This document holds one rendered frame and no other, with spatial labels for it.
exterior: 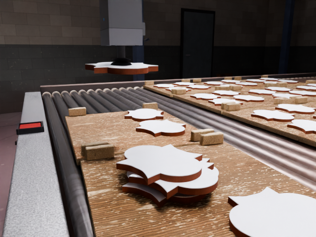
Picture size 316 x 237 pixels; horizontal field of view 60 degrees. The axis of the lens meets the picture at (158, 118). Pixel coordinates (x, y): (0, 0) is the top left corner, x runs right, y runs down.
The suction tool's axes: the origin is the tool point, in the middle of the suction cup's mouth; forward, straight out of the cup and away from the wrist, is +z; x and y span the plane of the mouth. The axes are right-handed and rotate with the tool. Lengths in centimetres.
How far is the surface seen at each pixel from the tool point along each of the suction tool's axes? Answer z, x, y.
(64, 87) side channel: 18, 6, 117
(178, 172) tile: 13.7, -2.7, -21.3
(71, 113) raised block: 17.2, 7.7, 40.7
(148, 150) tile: 13.7, -1.6, -11.1
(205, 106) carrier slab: 19, -45, 41
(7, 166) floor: 112, 60, 244
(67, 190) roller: 20.9, 12.6, -6.5
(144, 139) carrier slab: 18.3, -7.5, 8.4
